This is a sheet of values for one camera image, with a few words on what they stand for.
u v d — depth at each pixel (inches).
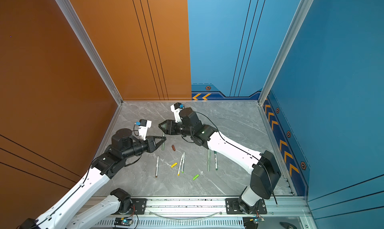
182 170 33.4
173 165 34.2
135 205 28.8
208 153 35.9
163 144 27.0
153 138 24.9
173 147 37.0
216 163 34.2
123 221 27.9
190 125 22.3
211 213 28.5
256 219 27.6
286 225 27.0
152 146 24.9
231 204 28.6
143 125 25.0
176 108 25.8
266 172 16.0
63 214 15.9
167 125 24.9
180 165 34.0
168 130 24.9
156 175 32.6
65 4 28.1
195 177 32.5
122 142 20.9
